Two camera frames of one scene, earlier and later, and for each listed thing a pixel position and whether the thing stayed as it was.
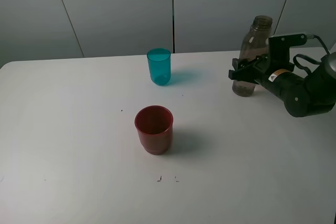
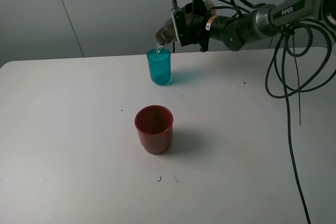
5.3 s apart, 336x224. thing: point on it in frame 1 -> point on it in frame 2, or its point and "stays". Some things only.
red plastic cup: x=154 y=125 stays
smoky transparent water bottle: x=254 y=45 -> x=168 y=32
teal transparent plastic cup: x=159 y=62 stays
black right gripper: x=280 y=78 -> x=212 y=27
